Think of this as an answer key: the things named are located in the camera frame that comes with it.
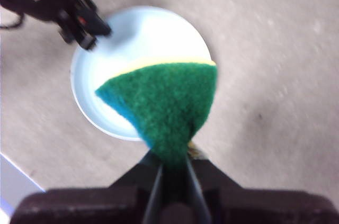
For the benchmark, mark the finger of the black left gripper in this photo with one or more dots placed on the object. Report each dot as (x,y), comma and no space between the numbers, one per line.
(100,26)
(87,41)

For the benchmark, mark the yellow sponge with green scourer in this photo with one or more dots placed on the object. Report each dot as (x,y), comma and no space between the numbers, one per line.
(164,102)

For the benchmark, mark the light blue round plate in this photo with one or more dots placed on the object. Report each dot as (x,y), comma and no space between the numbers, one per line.
(164,38)

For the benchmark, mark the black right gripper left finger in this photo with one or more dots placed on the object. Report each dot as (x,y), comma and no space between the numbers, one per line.
(92,205)

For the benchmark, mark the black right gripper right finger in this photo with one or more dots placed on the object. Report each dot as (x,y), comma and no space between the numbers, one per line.
(265,208)

